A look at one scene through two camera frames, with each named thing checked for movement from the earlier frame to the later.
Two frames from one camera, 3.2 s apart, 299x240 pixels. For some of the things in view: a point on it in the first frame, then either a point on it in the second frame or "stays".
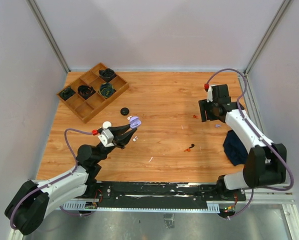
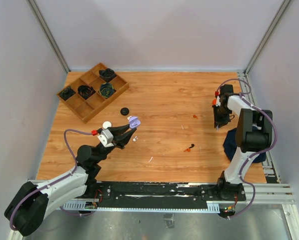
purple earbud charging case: x=134 y=122 stays
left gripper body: x=116 y=139 stays
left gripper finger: x=119 y=130 stays
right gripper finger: x=202 y=106 → x=221 y=116
